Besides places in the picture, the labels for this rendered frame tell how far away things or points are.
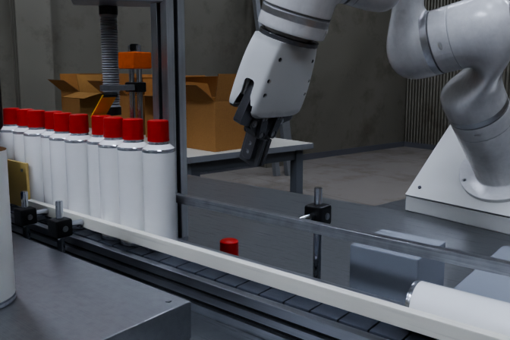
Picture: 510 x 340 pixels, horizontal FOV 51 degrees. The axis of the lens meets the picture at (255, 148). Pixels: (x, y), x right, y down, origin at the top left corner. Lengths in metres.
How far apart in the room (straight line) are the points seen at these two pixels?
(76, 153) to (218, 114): 1.66
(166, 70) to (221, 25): 5.35
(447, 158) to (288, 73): 0.79
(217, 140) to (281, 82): 1.96
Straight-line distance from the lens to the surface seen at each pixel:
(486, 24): 1.01
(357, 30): 7.96
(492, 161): 1.20
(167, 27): 1.02
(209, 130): 2.62
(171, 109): 1.02
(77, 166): 1.00
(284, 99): 0.67
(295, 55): 0.65
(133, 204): 0.89
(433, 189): 1.33
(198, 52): 6.15
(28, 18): 5.23
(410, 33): 1.04
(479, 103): 1.10
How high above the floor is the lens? 1.16
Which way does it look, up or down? 8 degrees down
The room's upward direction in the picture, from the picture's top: straight up
